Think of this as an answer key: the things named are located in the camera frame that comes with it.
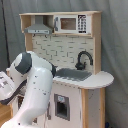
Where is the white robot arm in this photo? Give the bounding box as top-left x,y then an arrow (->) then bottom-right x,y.
0,51 -> 56,128

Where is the wooden toy kitchen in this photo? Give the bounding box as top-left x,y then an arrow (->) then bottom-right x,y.
5,10 -> 115,128

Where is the grey toy sink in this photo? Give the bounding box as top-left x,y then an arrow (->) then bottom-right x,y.
56,68 -> 92,81

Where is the black toy faucet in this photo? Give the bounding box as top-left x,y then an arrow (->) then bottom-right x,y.
75,51 -> 93,70

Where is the grey ice dispenser panel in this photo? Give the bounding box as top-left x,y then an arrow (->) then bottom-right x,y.
54,94 -> 70,120

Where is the toy microwave oven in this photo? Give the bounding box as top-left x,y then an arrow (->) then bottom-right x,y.
54,14 -> 91,34

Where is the grey range hood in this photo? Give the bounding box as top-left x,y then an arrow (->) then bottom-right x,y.
24,16 -> 52,34

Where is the grey fridge door handle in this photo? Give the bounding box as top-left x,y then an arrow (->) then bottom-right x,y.
47,102 -> 51,120

